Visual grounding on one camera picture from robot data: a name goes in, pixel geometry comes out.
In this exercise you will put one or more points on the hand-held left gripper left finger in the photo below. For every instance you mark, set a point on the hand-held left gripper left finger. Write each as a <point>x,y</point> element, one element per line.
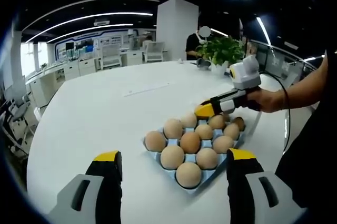
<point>105,182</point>

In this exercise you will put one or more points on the white office desk row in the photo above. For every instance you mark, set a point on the white office desk row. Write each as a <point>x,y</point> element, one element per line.
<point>68,74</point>

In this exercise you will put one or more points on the small white object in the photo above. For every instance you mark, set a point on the small white object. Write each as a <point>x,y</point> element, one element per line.
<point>180,61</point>

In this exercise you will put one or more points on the green potted plant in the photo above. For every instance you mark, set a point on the green potted plant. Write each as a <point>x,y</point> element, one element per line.
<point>221,49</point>

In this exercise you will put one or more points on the grey device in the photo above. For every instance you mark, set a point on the grey device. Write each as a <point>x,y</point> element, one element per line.
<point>203,64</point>

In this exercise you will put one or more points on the ceiling air conditioner vent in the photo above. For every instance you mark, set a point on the ceiling air conditioner vent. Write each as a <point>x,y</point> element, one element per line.
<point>101,21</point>

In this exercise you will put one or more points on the black monitor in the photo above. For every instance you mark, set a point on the black monitor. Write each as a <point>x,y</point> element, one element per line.
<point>69,46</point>

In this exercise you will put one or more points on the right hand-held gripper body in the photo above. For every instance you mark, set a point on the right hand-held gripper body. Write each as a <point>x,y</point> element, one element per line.
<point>245,76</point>

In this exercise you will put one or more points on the white egg tray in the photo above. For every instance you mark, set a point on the white egg tray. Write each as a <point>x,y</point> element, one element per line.
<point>255,122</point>

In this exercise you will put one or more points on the white ceiling light strip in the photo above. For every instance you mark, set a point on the white ceiling light strip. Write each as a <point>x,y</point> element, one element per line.
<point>118,25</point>
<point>263,30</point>
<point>131,13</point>

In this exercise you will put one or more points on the white table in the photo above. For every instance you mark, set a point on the white table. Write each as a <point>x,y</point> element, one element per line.
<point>105,118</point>

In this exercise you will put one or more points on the grey office chair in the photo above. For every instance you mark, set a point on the grey office chair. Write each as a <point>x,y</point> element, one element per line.
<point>19,111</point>

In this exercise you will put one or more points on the white square pillar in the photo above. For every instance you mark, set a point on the white square pillar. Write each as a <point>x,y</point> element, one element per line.
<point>176,24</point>

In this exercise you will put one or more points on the person's right hand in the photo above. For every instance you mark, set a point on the person's right hand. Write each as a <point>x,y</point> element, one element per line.
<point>268,100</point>

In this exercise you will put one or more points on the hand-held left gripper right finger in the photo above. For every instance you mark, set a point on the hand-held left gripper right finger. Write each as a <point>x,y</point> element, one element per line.
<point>239,182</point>

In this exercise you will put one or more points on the person's black shirt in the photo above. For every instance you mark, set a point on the person's black shirt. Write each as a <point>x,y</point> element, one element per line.
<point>308,161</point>

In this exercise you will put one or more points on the white office chair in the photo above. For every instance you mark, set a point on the white office chair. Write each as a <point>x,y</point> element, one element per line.
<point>154,50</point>
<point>110,57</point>

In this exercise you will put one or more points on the blue egg tray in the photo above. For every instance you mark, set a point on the blue egg tray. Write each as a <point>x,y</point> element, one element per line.
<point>172,142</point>

